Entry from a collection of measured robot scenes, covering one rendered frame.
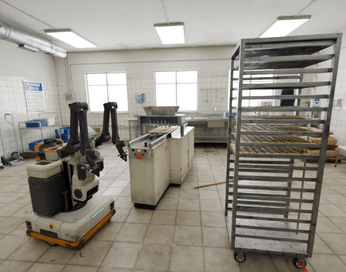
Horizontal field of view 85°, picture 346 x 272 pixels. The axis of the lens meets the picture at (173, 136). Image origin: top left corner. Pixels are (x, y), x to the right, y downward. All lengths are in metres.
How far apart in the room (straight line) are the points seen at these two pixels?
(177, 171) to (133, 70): 4.22
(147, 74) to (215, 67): 2.12
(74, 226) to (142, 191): 0.87
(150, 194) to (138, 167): 0.37
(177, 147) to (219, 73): 3.77
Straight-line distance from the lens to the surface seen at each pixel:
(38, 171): 2.20
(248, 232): 2.15
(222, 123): 5.62
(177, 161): 2.99
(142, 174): 2.45
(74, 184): 2.16
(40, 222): 2.40
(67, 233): 2.18
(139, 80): 6.38
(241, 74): 1.52
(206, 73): 6.20
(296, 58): 1.67
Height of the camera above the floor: 1.39
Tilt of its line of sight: 10 degrees down
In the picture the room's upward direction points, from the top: 1 degrees counter-clockwise
